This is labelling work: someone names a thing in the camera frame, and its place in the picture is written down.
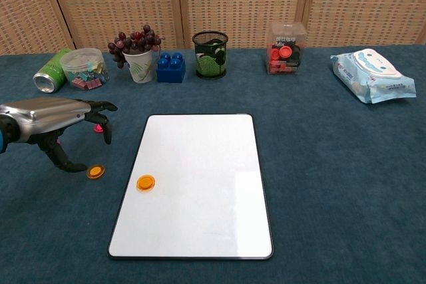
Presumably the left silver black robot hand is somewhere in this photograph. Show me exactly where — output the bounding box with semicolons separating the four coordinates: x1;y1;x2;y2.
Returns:
0;98;118;174

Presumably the yellow round magnet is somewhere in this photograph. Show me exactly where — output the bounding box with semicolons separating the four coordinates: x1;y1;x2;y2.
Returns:
136;174;156;193
86;164;106;180

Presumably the clear box of magnets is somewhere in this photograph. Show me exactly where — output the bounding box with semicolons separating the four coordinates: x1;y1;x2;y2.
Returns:
265;21;308;76

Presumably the green drink can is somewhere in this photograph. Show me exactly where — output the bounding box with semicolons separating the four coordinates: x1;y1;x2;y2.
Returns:
32;47;73;94

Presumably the clear jar of binder clips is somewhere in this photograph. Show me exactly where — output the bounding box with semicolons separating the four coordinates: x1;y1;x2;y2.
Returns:
59;47;110;91

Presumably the white paper cup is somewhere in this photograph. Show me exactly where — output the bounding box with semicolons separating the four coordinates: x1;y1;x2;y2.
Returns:
122;49;157;84

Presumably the purple grape bunch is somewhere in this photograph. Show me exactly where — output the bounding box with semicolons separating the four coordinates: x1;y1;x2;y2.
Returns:
107;24;164;69

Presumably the blue building block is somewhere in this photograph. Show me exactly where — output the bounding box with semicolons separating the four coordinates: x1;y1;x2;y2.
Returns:
156;52;186;84

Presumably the black mesh pen holder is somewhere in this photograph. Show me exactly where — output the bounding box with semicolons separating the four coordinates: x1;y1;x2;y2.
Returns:
192;31;229;80

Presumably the white magnetic whiteboard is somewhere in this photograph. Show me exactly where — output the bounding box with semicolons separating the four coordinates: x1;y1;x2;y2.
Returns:
106;114;274;261

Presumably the blue felt table cover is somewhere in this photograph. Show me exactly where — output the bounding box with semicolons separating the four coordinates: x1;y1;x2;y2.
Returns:
0;43;426;284

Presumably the blue wet wipes pack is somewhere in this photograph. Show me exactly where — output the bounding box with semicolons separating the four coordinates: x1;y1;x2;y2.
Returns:
329;48;417;104

